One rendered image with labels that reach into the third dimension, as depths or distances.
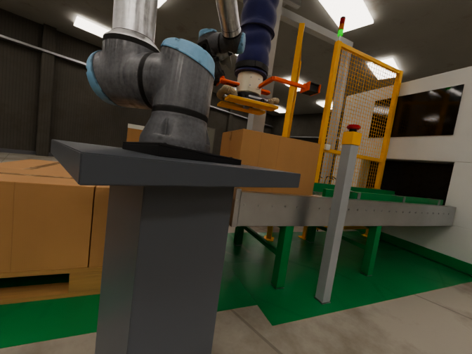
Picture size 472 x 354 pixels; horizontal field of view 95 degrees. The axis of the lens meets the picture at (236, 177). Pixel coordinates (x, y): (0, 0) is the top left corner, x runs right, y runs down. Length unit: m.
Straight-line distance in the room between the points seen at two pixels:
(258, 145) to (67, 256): 1.13
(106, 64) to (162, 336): 0.69
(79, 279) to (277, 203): 1.07
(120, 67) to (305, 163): 1.22
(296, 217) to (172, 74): 1.08
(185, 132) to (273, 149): 0.93
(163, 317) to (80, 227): 0.76
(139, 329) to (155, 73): 0.59
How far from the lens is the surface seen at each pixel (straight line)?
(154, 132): 0.56
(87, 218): 1.26
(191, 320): 0.70
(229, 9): 1.11
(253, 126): 2.63
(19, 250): 1.37
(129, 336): 0.62
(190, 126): 0.56
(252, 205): 1.21
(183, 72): 0.59
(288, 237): 1.41
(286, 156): 1.47
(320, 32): 4.73
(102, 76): 0.72
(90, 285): 1.39
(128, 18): 0.75
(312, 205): 1.46
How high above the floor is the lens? 0.77
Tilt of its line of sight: 5 degrees down
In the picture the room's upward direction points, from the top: 8 degrees clockwise
